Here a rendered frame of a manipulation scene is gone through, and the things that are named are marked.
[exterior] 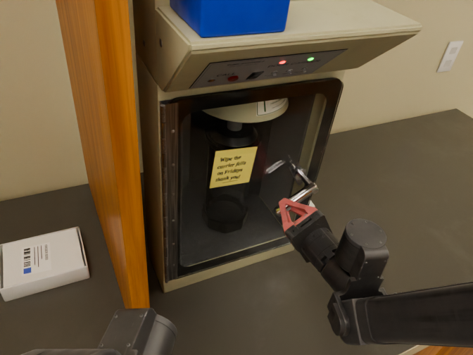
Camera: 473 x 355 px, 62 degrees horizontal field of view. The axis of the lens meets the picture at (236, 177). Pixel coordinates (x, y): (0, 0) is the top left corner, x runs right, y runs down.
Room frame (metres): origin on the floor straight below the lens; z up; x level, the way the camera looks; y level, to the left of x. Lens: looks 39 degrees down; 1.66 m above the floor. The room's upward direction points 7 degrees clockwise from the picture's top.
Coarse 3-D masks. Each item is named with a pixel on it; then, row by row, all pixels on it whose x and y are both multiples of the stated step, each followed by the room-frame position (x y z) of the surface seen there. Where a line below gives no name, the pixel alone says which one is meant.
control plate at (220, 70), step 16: (208, 64) 0.41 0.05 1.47; (224, 64) 0.43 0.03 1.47; (240, 64) 0.44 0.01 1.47; (256, 64) 0.46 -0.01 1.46; (272, 64) 0.47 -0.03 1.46; (288, 64) 0.49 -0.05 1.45; (304, 64) 0.51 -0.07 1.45; (320, 64) 0.53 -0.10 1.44; (224, 80) 0.47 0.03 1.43; (240, 80) 0.49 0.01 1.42
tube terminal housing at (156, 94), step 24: (144, 0) 0.51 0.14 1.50; (168, 0) 0.48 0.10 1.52; (312, 0) 0.59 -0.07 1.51; (144, 24) 0.52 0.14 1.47; (144, 48) 0.52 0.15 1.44; (144, 72) 0.53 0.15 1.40; (336, 72) 0.63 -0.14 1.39; (144, 96) 0.53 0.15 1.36; (168, 96) 0.48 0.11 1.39; (144, 120) 0.54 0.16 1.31; (144, 144) 0.55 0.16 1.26; (144, 168) 0.56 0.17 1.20; (240, 264) 0.56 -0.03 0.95; (168, 288) 0.48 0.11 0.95
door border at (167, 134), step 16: (176, 112) 0.48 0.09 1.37; (160, 128) 0.47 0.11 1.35; (176, 128) 0.48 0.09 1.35; (176, 144) 0.48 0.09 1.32; (176, 160) 0.48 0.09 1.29; (176, 176) 0.48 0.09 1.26; (176, 192) 0.48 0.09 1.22; (176, 208) 0.48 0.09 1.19; (176, 224) 0.48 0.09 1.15; (176, 240) 0.48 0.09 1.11; (176, 256) 0.48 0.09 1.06; (176, 272) 0.48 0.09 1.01
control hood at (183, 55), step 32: (320, 0) 0.59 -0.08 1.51; (352, 0) 0.61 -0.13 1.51; (160, 32) 0.46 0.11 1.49; (192, 32) 0.40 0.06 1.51; (288, 32) 0.44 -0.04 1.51; (320, 32) 0.46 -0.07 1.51; (352, 32) 0.48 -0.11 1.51; (384, 32) 0.50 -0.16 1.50; (416, 32) 0.53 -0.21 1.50; (160, 64) 0.46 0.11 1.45; (192, 64) 0.40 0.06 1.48; (352, 64) 0.58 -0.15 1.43
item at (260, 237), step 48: (192, 96) 0.49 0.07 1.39; (240, 96) 0.52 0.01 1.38; (288, 96) 0.57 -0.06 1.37; (336, 96) 0.62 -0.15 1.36; (192, 144) 0.49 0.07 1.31; (240, 144) 0.53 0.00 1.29; (288, 144) 0.58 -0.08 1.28; (192, 192) 0.49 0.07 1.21; (240, 192) 0.54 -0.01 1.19; (288, 192) 0.59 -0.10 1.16; (192, 240) 0.49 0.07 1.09; (240, 240) 0.54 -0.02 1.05; (288, 240) 0.60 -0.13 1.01
